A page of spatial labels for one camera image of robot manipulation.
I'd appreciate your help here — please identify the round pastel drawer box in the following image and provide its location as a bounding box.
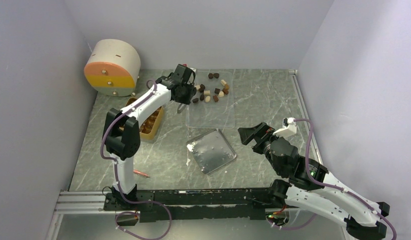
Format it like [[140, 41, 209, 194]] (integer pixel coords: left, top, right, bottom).
[[83, 39, 141, 97]]

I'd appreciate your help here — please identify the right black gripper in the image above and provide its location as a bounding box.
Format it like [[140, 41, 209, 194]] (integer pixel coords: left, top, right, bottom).
[[237, 121, 285, 176]]

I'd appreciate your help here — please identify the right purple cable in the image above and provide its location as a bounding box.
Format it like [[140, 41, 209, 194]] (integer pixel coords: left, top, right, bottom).
[[266, 117, 398, 240]]

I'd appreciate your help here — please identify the clear plastic tray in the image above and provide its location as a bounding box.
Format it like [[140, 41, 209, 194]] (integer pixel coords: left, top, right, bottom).
[[186, 70, 235, 129]]

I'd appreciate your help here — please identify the square silver metal lid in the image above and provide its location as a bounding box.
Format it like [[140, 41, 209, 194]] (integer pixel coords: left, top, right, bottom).
[[186, 129, 238, 175]]

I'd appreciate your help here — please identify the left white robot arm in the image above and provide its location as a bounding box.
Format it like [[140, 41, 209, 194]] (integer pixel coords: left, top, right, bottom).
[[100, 64, 197, 210]]

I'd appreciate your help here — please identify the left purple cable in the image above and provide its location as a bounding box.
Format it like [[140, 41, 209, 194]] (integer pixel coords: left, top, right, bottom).
[[99, 80, 173, 240]]

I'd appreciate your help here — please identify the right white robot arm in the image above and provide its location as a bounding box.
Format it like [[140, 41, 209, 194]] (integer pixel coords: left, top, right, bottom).
[[237, 117, 390, 240]]

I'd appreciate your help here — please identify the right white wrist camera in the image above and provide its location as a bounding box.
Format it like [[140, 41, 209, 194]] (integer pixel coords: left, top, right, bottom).
[[273, 117, 297, 138]]

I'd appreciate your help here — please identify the red pen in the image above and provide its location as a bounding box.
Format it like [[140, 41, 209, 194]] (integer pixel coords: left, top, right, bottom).
[[133, 169, 150, 178]]

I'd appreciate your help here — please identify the purple cable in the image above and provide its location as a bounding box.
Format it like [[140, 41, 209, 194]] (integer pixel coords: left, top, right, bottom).
[[99, 80, 173, 240], [266, 117, 398, 240]]

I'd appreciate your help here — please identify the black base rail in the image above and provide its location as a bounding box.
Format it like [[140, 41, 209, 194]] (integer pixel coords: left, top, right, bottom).
[[103, 187, 288, 223]]

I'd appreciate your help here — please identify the gold chocolate box tray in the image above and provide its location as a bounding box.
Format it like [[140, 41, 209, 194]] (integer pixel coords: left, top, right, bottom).
[[139, 106, 165, 142]]

